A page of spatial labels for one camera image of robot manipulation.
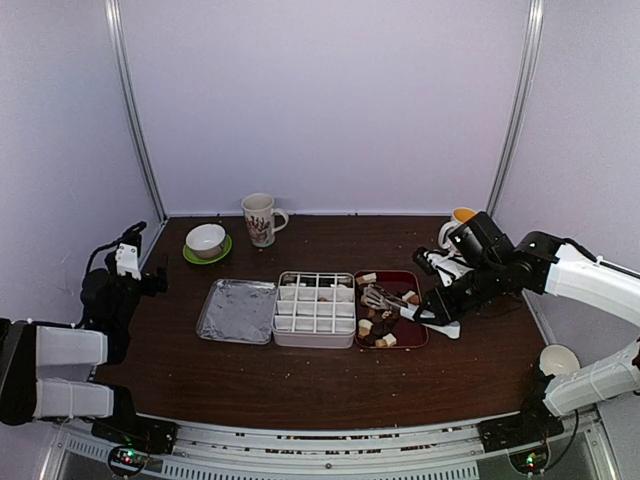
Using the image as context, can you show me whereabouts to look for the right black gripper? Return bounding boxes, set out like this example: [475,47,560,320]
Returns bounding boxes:
[414,257,507,326]

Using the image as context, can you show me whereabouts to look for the white metal tongs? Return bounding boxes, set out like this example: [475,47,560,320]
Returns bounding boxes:
[361,284,461,340]

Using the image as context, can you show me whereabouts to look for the red chocolate tray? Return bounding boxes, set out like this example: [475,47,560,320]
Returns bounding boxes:
[354,270,429,350]

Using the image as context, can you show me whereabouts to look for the lilac bunny tin lid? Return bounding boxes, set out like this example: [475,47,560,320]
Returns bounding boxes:
[195,279,277,345]

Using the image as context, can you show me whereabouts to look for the lilac tin box with dividers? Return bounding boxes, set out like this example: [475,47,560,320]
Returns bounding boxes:
[271,271,357,349]

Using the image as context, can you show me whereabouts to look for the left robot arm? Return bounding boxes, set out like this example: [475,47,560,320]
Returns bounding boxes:
[1,221,168,444]

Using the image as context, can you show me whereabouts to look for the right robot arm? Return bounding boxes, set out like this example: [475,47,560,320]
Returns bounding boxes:
[403,211,639,442]

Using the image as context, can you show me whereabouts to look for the white mug yellow inside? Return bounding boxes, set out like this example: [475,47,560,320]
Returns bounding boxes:
[438,207,477,252]

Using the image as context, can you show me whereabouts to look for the white bowl near right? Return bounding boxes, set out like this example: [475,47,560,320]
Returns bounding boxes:
[538,344,581,377]

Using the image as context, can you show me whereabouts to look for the green saucer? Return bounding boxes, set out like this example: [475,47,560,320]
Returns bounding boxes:
[182,234,233,265]

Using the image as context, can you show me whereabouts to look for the tall floral mug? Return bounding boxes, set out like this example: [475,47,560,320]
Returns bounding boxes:
[241,193,289,248]

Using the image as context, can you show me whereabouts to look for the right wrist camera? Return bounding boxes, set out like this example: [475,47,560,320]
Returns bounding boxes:
[412,247,472,287]

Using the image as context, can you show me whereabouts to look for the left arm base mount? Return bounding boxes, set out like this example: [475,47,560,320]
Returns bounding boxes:
[89,417,179,478]

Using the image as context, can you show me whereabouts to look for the right aluminium frame post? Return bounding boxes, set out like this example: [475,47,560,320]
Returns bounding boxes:
[486,0,545,216]

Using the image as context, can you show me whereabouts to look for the aluminium frame post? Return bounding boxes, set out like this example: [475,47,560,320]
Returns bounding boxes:
[104,0,168,223]
[486,0,545,216]

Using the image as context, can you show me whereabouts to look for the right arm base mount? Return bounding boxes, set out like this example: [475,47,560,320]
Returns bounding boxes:
[478,414,564,476]

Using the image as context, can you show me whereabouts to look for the front aluminium rail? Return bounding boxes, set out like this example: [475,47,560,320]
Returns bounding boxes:
[49,417,616,480]

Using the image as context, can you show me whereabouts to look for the left aluminium frame post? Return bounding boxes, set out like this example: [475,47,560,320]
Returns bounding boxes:
[104,0,168,223]

